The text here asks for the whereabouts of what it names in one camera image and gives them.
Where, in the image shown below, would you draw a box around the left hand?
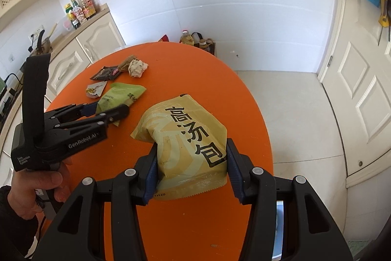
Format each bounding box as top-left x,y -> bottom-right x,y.
7,157 -> 72,220

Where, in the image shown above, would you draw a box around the small white wrapper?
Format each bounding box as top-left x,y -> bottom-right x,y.
86,81 -> 107,99

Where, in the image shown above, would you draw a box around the white panel door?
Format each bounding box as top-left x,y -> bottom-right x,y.
320,0 -> 390,187

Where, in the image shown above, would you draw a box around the wall power socket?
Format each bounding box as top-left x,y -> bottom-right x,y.
30,24 -> 44,41

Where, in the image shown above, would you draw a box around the yellow cloth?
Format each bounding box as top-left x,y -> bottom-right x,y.
379,0 -> 390,28

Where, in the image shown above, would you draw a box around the crumpled white tissue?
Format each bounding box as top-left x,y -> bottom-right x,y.
128,59 -> 148,78

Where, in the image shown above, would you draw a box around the cream lower cabinet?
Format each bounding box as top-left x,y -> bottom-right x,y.
1,4 -> 125,185

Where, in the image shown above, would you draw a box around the red packet on floor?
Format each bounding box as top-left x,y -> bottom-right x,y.
159,34 -> 169,42

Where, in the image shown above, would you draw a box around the dark brown sauce bottle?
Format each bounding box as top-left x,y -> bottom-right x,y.
83,0 -> 96,19

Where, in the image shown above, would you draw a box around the light blue trash bin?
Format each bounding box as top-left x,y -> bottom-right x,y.
272,201 -> 284,261

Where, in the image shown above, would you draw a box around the dark snack wrapper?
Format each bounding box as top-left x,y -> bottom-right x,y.
90,66 -> 121,81

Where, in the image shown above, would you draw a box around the yellow soup packet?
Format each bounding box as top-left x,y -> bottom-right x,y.
131,94 -> 227,201

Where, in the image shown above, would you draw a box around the green snack wrapper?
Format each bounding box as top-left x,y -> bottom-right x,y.
96,83 -> 146,114

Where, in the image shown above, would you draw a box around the red label sauce bottle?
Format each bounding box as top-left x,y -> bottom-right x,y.
71,0 -> 87,24

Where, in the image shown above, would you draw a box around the oil bottle on floor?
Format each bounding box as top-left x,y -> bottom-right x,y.
180,30 -> 195,46

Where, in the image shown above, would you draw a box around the orange round table cover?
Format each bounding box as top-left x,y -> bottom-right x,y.
51,42 -> 273,260

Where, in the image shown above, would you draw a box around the steel wok pan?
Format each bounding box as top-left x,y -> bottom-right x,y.
28,29 -> 52,56

